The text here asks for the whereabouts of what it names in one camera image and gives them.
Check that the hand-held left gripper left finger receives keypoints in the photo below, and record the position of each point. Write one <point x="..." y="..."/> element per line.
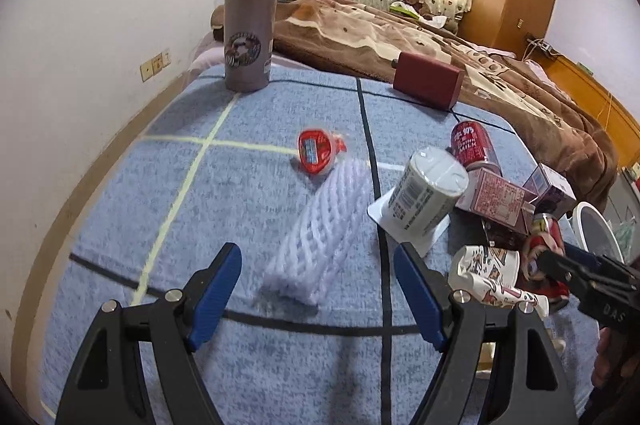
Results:
<point x="217" y="290"/>

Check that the white yogurt cup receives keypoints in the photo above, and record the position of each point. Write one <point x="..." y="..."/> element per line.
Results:
<point x="425" y="200"/>

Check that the printed paper cup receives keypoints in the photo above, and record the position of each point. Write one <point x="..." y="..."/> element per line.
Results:
<point x="480" y="270"/>

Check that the person's right hand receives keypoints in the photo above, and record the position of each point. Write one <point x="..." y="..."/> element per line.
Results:
<point x="607" y="355"/>

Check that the pink bed sheet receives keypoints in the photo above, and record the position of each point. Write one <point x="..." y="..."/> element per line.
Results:
<point x="207" y="55"/>

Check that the red cartoon print can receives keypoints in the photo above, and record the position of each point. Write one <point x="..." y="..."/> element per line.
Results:
<point x="542" y="232"/>

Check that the wooden headboard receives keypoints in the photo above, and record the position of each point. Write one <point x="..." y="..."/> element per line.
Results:
<point x="590" y="90"/>

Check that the blue striped bed sheet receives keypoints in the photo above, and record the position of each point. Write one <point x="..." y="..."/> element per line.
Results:
<point x="150" y="185"/>

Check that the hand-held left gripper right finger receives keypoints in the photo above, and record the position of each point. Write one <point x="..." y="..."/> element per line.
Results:
<point x="420" y="295"/>

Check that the dark red box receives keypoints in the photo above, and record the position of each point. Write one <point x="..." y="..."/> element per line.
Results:
<point x="427" y="80"/>

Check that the red jelly cup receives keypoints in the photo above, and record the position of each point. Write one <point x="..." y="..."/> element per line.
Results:
<point x="315" y="150"/>

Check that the green box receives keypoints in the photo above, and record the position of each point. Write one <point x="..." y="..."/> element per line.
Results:
<point x="402" y="9"/>

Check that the grey bedside cabinet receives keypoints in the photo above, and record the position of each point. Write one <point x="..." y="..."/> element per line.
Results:
<point x="627" y="190"/>

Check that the red drink can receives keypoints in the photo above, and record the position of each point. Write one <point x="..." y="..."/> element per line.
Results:
<point x="470" y="145"/>

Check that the brown patterned blanket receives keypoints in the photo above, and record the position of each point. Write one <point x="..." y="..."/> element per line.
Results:
<point x="350" y="35"/>

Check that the yellow wall socket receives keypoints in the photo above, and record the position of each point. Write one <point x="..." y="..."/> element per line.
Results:
<point x="155" y="65"/>

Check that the pink drink carton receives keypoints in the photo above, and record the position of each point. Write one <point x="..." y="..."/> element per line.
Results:
<point x="495" y="200"/>

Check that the grey thermos flask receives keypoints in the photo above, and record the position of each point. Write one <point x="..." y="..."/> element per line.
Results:
<point x="250" y="15"/>

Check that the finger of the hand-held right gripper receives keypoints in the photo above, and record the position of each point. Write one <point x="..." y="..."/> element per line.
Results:
<point x="557" y="270"/>
<point x="582" y="255"/>

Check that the white round trash bin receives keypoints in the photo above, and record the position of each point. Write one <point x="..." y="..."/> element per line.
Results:
<point x="595" y="225"/>

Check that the small purple carton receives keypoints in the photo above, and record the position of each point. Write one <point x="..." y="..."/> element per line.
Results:
<point x="550" y="190"/>

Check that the green printed plastic bag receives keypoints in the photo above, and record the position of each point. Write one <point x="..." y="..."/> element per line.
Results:
<point x="625" y="235"/>

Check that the white foam net sleeve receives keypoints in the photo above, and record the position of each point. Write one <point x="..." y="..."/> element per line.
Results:
<point x="320" y="235"/>

